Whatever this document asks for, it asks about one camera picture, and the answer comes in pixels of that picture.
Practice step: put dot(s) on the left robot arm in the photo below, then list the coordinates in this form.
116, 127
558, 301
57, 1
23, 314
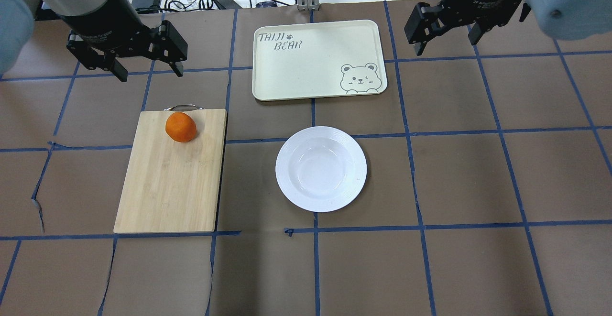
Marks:
17, 18

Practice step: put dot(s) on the cream bear tray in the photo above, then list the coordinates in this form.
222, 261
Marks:
318, 60

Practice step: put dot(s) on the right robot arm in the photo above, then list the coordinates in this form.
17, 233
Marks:
558, 19

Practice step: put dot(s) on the orange fruit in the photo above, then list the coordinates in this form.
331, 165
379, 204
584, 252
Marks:
180, 127

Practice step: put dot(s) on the white round plate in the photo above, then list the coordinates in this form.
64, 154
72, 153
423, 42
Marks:
321, 169

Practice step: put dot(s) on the bamboo cutting board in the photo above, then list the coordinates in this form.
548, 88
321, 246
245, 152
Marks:
173, 187

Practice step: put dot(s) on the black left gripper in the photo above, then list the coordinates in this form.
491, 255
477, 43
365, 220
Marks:
106, 25

